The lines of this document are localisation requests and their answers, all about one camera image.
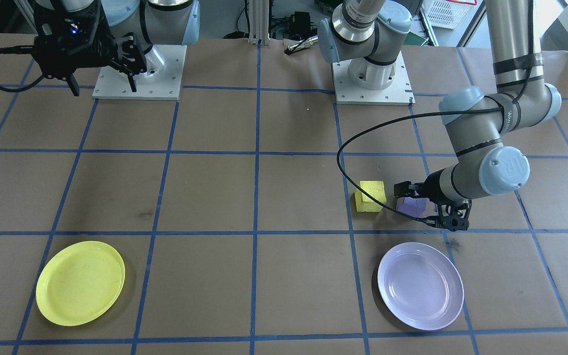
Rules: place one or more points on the purple foam block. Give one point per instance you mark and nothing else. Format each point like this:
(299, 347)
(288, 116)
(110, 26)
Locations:
(412, 208)

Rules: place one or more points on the yellow foam block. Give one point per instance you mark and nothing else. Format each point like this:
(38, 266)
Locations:
(370, 190)

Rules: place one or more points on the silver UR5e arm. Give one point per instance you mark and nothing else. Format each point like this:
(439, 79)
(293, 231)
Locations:
(471, 138)
(165, 24)

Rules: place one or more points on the purple plastic plate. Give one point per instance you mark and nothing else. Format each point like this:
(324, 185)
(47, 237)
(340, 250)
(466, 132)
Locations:
(419, 286)

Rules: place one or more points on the black electronics box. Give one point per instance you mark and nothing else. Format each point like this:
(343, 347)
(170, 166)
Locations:
(301, 20)

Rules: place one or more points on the white plastic basket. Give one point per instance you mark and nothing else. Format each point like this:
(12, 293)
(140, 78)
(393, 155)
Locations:
(439, 15)

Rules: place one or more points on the yellow plastic plate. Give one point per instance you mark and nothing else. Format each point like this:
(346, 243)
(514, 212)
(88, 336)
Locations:
(81, 283)

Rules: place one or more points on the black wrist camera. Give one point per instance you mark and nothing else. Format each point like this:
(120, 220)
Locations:
(72, 30)

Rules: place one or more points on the white square base plate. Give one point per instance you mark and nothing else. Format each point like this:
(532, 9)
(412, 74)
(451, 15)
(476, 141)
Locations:
(348, 96)
(165, 84)

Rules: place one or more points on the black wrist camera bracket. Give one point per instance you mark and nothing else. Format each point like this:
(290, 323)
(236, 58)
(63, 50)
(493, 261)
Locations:
(454, 217)

